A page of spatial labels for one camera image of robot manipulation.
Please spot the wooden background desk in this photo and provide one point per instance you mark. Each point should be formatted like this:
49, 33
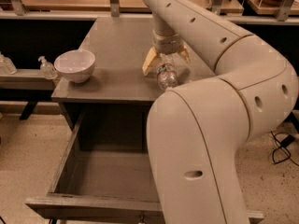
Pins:
131, 6

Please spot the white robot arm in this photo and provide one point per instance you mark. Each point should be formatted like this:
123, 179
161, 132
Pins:
251, 78

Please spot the clear plastic water bottle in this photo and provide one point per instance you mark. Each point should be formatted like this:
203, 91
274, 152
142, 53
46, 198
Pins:
167, 76

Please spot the clear sanitizer pump bottle left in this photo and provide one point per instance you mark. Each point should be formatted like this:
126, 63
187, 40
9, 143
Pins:
47, 68

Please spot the clear bottle far left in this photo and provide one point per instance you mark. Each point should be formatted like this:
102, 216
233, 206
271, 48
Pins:
7, 65

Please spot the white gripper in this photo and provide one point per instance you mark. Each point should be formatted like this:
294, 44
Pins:
168, 46

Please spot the grey cabinet with top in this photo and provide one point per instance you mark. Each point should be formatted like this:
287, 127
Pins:
115, 100

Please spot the open grey top drawer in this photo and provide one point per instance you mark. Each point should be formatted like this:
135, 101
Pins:
125, 165

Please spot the white ceramic bowl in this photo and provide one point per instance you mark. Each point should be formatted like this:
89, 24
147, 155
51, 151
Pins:
75, 65

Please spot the grey left shelf bench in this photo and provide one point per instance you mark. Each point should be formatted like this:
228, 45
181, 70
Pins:
27, 85

